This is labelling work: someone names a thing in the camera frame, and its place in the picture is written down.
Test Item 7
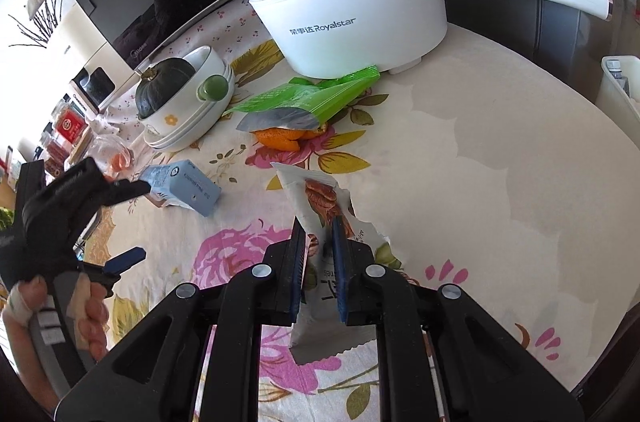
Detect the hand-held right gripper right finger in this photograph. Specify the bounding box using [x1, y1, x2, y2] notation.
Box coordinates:
[331, 215, 586, 422]

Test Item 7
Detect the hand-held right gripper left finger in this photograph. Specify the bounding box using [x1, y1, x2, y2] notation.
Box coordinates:
[52, 216, 308, 422]

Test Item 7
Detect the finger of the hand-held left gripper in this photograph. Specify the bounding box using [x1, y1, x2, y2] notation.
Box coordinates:
[97, 178, 152, 208]
[75, 246, 147, 298]

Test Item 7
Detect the light blue milk carton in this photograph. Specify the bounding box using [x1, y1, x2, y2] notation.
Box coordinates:
[137, 159, 222, 217]

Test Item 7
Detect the white nut snack packet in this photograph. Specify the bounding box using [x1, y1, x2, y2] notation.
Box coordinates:
[270, 162, 393, 358]

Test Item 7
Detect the person's left forearm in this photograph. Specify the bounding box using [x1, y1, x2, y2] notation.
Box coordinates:
[2, 322, 58, 413]

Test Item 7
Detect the person's left hand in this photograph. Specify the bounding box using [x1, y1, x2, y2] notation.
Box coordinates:
[0, 276, 110, 360]

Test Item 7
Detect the white flower print bowl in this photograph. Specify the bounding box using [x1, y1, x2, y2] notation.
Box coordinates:
[136, 46, 226, 135]

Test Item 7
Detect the dark green pumpkin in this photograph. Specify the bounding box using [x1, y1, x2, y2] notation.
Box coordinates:
[135, 57, 196, 119]

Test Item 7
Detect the orange peel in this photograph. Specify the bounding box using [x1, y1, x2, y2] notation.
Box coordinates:
[252, 125, 328, 151]

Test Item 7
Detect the white countertop appliance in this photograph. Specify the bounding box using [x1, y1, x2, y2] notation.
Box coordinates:
[60, 0, 141, 113]

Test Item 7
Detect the floral tablecloth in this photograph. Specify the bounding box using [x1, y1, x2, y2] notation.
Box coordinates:
[75, 20, 640, 422]

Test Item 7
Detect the green snack bag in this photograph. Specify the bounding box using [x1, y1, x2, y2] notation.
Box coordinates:
[225, 64, 382, 133]

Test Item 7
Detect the cherry print white cloth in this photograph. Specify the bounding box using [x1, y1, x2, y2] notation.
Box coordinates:
[97, 0, 273, 148]

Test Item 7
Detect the white plastic bin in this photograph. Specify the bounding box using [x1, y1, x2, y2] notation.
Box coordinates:
[600, 55, 640, 143]

